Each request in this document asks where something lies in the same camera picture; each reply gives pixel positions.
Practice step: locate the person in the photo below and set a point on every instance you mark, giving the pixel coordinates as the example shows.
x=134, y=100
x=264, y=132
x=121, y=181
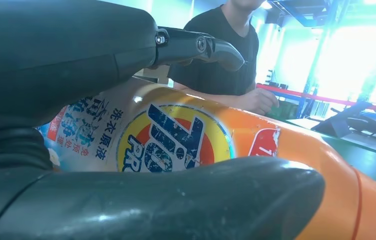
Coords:
x=214, y=49

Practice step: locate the blue and red storage rack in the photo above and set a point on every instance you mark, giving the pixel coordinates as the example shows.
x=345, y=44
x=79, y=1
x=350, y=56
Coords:
x=308, y=86

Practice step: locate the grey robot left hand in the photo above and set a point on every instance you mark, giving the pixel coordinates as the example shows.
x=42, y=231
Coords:
x=58, y=49

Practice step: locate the dark blue folder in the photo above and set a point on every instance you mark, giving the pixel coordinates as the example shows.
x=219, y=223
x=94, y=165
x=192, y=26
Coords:
x=336, y=127

